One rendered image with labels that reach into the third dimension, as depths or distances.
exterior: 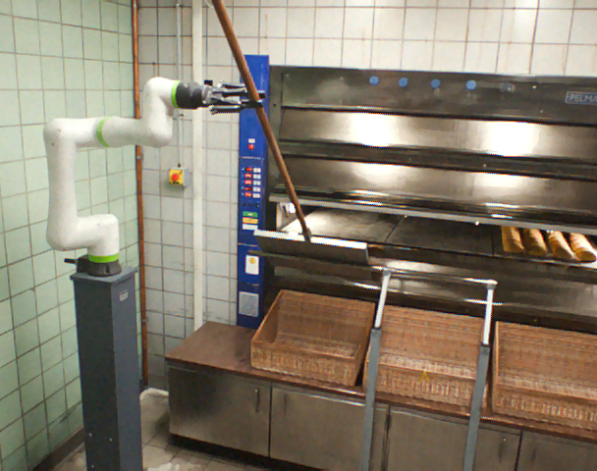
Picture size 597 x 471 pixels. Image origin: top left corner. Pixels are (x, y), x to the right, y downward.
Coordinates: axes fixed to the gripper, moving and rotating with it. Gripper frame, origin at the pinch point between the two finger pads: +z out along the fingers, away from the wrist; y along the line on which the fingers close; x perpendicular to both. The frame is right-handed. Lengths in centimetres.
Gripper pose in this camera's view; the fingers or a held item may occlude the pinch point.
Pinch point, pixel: (253, 99)
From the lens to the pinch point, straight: 192.8
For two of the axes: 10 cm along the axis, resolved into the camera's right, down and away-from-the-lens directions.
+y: -2.2, 8.8, -4.1
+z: 9.6, 1.2, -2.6
